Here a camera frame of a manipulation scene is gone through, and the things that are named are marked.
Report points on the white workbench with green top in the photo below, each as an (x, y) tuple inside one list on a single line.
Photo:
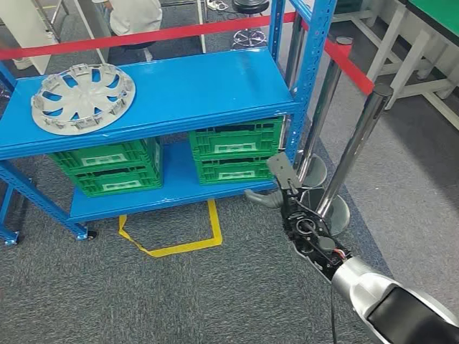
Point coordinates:
[(441, 14)]

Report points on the white power strip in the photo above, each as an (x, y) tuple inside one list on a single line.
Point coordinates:
[(217, 5)]

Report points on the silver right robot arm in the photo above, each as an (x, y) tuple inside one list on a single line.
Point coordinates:
[(362, 285)]

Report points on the red barrier belt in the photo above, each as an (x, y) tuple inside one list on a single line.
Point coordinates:
[(353, 71), (143, 37)]

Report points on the green plastic crate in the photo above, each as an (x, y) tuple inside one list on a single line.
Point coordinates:
[(72, 161), (207, 175), (143, 183), (204, 142)]

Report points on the blue metal shelf rack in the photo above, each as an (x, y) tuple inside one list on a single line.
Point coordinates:
[(10, 237), (201, 85)]

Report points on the black round stool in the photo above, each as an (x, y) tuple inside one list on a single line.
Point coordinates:
[(251, 5), (138, 46)]

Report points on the person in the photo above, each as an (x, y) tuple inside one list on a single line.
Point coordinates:
[(136, 16)]

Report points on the silver plastic hubcap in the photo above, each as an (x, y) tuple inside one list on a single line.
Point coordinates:
[(81, 102)]

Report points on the white desk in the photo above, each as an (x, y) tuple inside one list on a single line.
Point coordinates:
[(25, 28), (201, 28)]

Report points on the chrome stanchion post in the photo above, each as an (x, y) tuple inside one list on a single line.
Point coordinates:
[(296, 52), (324, 104), (359, 137)]

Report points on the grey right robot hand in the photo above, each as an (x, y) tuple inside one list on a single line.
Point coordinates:
[(263, 200)]

